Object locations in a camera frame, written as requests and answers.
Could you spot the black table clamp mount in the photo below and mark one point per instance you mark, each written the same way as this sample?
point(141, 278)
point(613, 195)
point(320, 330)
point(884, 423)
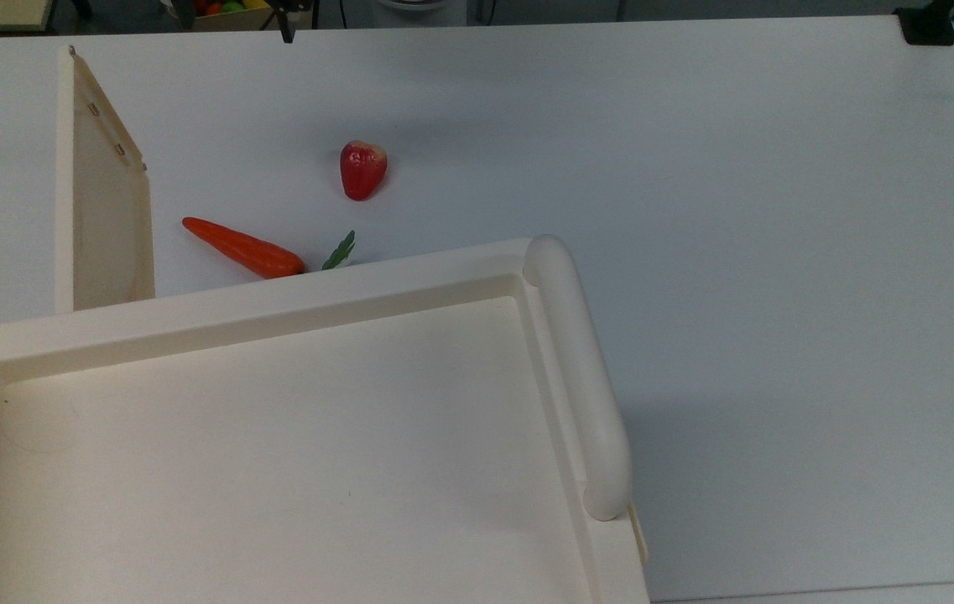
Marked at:
point(928, 27)

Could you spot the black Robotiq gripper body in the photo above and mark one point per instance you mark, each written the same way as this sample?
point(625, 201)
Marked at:
point(288, 7)

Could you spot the cream cabinet door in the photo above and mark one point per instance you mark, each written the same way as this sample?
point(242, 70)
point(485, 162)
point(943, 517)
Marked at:
point(107, 218)

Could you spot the cardboard box of toy fruit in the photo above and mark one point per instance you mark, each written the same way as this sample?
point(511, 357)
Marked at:
point(221, 18)

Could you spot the orange toy carrot green leaf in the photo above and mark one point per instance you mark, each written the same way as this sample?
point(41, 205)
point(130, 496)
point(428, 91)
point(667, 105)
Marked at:
point(246, 248)

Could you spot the cream rounded cabinet rail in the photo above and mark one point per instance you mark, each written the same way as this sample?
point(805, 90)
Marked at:
point(581, 377)

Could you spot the cream plastic drawer tray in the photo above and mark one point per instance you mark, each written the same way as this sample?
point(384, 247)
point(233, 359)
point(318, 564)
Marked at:
point(275, 453)

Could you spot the red toy strawberry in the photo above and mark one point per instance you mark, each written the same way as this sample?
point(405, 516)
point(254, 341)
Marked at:
point(362, 170)

